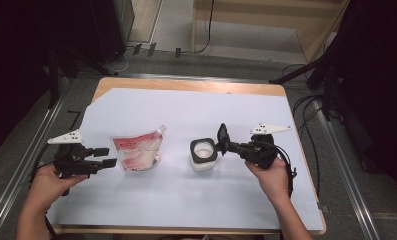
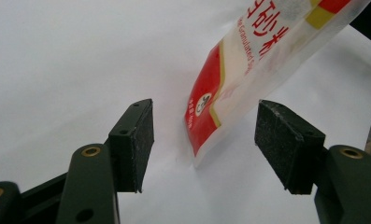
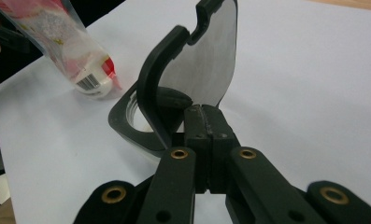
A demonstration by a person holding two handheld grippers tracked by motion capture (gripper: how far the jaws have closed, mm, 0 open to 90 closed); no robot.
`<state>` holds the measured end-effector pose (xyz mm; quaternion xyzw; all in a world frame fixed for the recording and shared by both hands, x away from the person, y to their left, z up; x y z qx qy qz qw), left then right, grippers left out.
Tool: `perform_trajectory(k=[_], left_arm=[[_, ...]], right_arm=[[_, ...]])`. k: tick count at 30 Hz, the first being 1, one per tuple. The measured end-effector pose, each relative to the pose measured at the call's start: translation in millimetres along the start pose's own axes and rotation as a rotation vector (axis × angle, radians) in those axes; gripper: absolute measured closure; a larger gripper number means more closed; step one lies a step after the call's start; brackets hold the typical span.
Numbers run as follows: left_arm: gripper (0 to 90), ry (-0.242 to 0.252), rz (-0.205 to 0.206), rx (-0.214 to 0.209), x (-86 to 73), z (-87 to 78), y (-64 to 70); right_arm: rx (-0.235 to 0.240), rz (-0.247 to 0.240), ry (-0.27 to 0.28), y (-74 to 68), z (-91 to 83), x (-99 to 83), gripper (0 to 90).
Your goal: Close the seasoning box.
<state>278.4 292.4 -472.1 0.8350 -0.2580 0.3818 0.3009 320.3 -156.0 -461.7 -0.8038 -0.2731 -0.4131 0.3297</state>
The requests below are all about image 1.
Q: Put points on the wooden table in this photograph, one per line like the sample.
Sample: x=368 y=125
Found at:
x=192 y=85

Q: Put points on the black jar lid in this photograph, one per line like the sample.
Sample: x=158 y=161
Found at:
x=223 y=136

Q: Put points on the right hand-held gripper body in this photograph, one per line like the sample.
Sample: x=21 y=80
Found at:
x=261 y=153

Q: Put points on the person's left hand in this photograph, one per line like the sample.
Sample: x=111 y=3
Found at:
x=46 y=190

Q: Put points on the dark cabinet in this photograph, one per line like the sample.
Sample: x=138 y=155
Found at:
x=106 y=26

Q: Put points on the dark curtain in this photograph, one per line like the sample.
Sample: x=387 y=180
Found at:
x=12 y=66
x=379 y=83

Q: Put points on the light wooden shelf unit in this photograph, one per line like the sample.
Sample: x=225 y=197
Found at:
x=312 y=36

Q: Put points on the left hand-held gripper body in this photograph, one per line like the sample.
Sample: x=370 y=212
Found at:
x=71 y=163

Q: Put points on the person's right hand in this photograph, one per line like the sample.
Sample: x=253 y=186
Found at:
x=274 y=181

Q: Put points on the small black floor bracket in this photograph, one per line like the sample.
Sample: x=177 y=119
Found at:
x=137 y=49
x=151 y=49
x=177 y=52

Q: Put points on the red and clear refill pouch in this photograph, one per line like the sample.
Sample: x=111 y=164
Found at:
x=139 y=153

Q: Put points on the metal floor rail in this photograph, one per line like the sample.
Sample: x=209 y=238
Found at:
x=346 y=166
x=19 y=173

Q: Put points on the white table sheet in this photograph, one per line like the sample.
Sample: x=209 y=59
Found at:
x=172 y=200

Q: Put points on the black slanted stand leg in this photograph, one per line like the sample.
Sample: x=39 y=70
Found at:
x=296 y=71

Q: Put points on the metal table clamp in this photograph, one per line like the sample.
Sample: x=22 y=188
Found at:
x=324 y=209

